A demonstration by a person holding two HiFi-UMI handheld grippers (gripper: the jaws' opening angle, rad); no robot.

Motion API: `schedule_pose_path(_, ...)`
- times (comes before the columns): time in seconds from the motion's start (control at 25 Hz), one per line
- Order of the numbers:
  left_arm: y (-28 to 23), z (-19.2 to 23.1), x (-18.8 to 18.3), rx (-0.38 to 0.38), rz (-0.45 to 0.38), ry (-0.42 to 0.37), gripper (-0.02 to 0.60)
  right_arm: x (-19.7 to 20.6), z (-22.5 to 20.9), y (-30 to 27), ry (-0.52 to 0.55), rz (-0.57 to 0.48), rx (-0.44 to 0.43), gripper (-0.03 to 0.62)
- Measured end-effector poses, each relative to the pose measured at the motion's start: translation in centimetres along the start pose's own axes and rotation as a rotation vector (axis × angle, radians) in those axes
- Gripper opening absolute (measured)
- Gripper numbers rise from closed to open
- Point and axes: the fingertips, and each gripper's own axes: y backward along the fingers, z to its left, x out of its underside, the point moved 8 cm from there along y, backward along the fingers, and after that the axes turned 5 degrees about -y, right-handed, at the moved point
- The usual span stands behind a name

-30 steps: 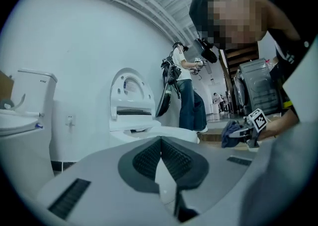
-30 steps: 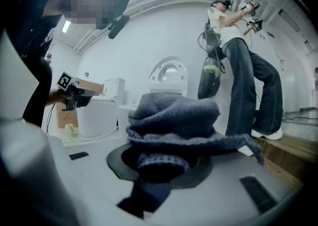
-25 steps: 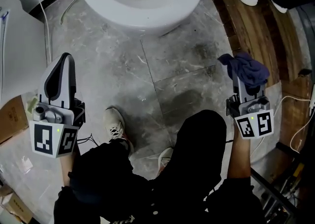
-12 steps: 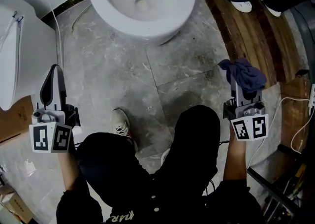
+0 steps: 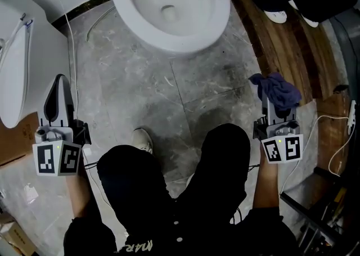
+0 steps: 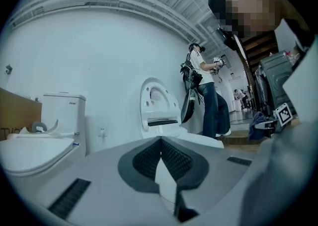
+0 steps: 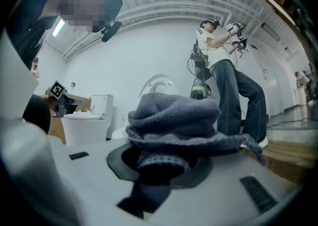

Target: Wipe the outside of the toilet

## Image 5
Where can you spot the large cardboard box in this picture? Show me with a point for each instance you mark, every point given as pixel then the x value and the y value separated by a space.
pixel 17 142

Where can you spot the dark wooden platform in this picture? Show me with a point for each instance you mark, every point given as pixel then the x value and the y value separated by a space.
pixel 281 38

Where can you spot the person's right forearm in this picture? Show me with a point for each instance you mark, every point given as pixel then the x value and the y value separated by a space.
pixel 265 187

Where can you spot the white closed-lid toilet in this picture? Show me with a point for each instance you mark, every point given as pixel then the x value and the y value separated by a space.
pixel 42 60

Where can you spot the brown wooden plank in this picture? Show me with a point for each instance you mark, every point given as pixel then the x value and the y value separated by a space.
pixel 332 142

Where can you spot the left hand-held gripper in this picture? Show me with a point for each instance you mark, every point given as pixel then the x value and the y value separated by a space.
pixel 46 159

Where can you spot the yellow black tool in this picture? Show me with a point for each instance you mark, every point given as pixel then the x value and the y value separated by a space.
pixel 339 194

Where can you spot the person's right white shoe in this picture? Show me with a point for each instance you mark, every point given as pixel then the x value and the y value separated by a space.
pixel 189 181

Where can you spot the dark purple cloth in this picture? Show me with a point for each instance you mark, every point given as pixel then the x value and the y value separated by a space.
pixel 278 91

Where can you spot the white paper scrap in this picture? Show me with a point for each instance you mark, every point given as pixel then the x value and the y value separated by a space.
pixel 31 193

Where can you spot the black metal rack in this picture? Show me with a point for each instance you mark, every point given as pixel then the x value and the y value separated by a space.
pixel 309 212

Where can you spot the white power strip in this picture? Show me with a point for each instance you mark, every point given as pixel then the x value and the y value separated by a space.
pixel 351 114

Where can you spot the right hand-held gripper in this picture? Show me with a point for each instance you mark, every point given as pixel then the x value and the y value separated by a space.
pixel 292 148

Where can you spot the person's black clothed body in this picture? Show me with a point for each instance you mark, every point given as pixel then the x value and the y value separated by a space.
pixel 135 181

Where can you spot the person's left forearm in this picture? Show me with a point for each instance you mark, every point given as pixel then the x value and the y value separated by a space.
pixel 80 193

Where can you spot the small cardboard box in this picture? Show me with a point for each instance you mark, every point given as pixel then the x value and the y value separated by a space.
pixel 17 238

